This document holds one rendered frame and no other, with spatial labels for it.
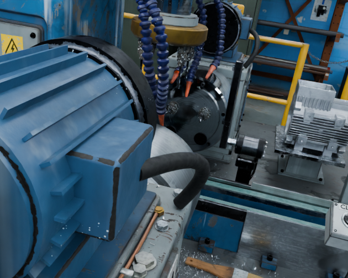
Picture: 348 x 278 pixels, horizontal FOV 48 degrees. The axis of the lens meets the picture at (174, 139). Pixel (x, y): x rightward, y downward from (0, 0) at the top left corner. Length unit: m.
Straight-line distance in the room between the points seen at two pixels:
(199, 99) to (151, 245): 0.79
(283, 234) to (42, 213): 0.79
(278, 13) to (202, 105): 4.87
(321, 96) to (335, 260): 0.58
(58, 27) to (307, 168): 1.03
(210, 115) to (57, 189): 0.95
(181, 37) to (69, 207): 0.62
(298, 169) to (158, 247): 1.13
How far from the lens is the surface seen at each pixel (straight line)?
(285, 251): 1.04
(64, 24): 0.88
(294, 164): 1.53
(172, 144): 0.74
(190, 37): 0.89
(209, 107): 1.19
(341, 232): 0.79
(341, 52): 6.12
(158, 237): 0.48
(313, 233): 1.01
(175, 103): 1.20
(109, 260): 0.42
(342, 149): 1.46
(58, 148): 0.30
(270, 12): 6.01
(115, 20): 1.14
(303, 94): 1.41
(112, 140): 0.33
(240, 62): 1.06
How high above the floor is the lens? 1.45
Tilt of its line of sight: 23 degrees down
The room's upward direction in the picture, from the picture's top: 8 degrees clockwise
